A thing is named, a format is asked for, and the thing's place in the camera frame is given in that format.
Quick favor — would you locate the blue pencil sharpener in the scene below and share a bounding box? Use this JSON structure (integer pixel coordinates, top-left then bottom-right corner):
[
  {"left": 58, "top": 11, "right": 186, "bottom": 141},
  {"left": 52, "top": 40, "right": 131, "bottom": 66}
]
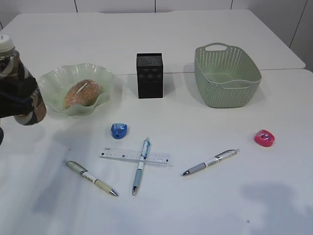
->
[{"left": 111, "top": 123, "right": 128, "bottom": 139}]

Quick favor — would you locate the black mesh pen holder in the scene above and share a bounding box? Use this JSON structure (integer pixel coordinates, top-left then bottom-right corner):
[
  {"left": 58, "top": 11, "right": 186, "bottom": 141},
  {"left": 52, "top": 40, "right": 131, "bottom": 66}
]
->
[{"left": 136, "top": 53, "right": 163, "bottom": 99}]

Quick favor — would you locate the blue grip pen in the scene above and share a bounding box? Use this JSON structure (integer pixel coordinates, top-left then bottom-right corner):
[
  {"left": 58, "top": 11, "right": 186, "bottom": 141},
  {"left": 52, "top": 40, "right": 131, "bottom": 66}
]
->
[{"left": 132, "top": 137, "right": 151, "bottom": 195}]

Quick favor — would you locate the brown Nescafe coffee bottle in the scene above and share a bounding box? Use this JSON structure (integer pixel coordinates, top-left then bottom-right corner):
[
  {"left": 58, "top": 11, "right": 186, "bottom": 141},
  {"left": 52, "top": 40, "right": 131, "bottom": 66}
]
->
[{"left": 0, "top": 34, "right": 46, "bottom": 126}]

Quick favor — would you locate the green plastic woven basket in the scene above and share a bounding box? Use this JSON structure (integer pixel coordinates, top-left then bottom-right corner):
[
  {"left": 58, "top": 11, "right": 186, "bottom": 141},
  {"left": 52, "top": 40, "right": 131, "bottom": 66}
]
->
[{"left": 194, "top": 43, "right": 262, "bottom": 108}]

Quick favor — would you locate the green wavy glass plate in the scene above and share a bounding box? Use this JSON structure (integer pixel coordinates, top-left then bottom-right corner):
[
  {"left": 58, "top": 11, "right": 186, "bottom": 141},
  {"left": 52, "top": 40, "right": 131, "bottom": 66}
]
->
[{"left": 37, "top": 63, "right": 114, "bottom": 115}]

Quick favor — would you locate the pink pencil sharpener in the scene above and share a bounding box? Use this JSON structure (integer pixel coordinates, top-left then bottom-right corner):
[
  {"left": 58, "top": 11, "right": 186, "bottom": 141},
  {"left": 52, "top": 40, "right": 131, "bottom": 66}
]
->
[{"left": 253, "top": 129, "right": 275, "bottom": 147}]

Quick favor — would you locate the grey grip pen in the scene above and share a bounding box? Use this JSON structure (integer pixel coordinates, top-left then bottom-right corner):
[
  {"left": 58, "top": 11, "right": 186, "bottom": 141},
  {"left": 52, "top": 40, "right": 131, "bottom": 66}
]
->
[{"left": 181, "top": 149, "right": 240, "bottom": 176}]

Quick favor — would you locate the cream grip pen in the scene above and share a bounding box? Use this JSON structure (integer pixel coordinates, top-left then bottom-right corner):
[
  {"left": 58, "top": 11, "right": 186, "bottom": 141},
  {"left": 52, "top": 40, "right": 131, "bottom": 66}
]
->
[{"left": 64, "top": 160, "right": 118, "bottom": 197}]

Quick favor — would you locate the sugared bread roll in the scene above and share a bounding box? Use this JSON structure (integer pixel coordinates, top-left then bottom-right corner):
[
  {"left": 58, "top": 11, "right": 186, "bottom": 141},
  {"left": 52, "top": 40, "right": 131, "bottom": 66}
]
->
[{"left": 64, "top": 79, "right": 100, "bottom": 109}]

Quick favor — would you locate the clear plastic ruler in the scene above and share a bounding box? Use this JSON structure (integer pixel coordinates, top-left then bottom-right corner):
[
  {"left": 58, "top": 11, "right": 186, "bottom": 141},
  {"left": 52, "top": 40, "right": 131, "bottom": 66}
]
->
[{"left": 99, "top": 147, "right": 174, "bottom": 166}]

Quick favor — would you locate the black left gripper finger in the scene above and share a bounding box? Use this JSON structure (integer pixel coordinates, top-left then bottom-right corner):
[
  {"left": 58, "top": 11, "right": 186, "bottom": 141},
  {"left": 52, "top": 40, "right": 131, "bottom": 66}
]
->
[{"left": 0, "top": 77, "right": 37, "bottom": 118}]

